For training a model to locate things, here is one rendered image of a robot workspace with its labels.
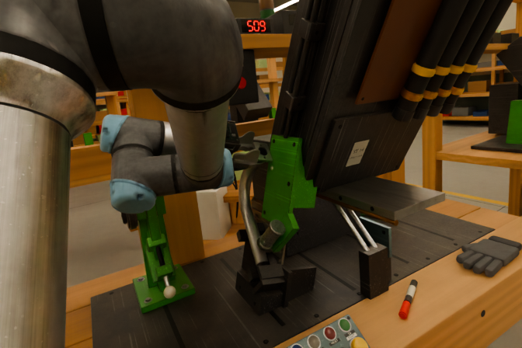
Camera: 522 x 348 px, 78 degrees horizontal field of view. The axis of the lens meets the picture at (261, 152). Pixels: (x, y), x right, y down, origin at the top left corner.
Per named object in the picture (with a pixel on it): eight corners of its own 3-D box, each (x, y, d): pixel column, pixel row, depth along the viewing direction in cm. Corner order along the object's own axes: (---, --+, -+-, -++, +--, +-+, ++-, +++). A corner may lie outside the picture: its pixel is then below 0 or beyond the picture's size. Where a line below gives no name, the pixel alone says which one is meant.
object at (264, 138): (363, 228, 107) (358, 127, 101) (287, 259, 93) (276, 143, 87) (326, 214, 123) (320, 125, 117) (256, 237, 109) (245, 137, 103)
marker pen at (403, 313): (410, 283, 76) (410, 278, 76) (418, 286, 75) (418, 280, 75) (398, 318, 66) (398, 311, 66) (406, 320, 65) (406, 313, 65)
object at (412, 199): (445, 206, 70) (445, 192, 69) (394, 227, 62) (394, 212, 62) (325, 174, 103) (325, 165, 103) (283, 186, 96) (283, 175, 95)
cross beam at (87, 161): (373, 124, 146) (372, 104, 144) (26, 189, 86) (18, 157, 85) (364, 123, 150) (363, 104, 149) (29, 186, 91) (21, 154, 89)
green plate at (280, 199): (315, 230, 75) (327, 141, 74) (285, 231, 72) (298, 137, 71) (287, 216, 85) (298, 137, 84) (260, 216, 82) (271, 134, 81)
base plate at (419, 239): (495, 234, 99) (495, 228, 98) (99, 450, 48) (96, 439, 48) (384, 201, 135) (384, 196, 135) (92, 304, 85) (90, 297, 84)
